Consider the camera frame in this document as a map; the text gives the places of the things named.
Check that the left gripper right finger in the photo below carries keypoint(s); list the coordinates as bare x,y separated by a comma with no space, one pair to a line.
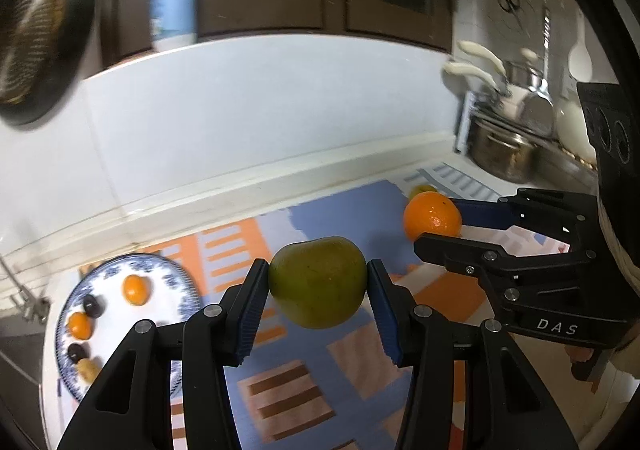
392,307

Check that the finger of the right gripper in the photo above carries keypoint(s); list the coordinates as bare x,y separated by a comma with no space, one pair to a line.
510,212
480,259

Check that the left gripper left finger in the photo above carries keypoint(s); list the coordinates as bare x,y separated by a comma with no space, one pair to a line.
244,305

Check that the orange tangerine front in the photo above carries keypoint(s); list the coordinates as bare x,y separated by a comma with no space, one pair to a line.
135,290

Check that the large orange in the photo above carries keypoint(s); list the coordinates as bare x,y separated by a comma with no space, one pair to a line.
431,212

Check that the dark plum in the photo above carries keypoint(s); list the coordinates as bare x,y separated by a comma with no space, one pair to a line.
76,352
93,306

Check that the small orange tangerine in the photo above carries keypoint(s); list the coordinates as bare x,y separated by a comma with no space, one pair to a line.
80,325

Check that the small brown kiwi fruit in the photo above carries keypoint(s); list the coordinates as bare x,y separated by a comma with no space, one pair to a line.
88,370

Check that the yellow green pear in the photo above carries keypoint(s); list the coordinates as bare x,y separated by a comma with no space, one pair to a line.
417,190

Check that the person's right hand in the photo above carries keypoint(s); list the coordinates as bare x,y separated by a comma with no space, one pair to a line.
586,366

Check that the white ceramic jug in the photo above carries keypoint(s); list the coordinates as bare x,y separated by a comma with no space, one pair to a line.
570,122

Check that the steel cooking pot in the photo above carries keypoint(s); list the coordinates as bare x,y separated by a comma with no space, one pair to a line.
501,152

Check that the steel ladle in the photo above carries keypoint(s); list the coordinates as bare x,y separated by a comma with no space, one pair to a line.
537,112

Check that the colourful patterned table mat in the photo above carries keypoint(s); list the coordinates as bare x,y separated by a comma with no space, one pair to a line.
303,389

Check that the blue white porcelain plate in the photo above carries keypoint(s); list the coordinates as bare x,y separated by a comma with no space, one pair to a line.
173,298

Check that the steel lidded saucepan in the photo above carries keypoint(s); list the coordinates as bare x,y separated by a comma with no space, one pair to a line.
520,80

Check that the slim chrome faucet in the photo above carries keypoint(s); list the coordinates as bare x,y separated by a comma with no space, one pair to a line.
32,307

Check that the brass colander strainer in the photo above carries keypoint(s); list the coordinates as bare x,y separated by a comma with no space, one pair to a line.
29,30

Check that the black frying pan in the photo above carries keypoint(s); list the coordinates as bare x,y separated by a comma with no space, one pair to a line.
61,70

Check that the black scissors on wall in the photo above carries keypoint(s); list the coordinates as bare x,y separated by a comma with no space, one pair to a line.
512,7

